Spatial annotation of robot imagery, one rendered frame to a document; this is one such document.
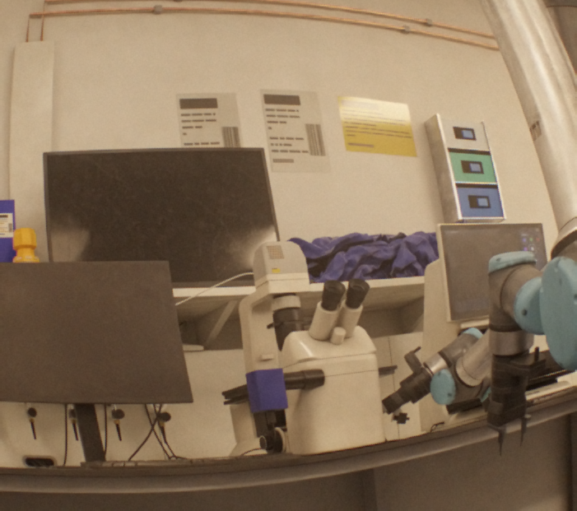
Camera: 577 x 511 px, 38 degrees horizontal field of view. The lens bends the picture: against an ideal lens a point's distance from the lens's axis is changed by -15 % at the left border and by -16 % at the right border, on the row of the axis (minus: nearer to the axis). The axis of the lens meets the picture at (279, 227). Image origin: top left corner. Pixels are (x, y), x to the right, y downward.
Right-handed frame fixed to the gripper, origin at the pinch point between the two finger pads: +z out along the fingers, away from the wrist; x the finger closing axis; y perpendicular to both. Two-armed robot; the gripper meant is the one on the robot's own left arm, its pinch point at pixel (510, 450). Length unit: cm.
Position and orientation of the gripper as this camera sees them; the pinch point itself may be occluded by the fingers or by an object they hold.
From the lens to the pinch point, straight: 160.9
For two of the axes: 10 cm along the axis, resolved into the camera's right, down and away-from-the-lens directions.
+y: -3.8, -1.2, 9.2
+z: 1.0, 9.8, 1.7
